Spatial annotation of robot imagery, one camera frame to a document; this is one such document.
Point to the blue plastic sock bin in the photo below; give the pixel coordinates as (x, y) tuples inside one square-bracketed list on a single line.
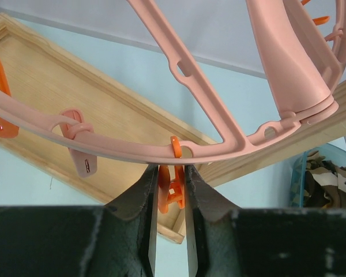
[(329, 151)]

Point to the pink round clip hanger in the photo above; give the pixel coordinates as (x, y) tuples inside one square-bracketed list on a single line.
[(302, 66)]

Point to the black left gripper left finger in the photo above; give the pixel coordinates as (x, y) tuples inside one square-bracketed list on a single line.
[(115, 239)]

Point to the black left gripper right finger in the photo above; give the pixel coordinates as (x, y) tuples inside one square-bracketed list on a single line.
[(226, 240)]

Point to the wooden hanger rack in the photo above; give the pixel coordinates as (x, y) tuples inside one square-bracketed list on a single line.
[(53, 81)]

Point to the pile of socks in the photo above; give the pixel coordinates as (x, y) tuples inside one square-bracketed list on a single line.
[(324, 183)]

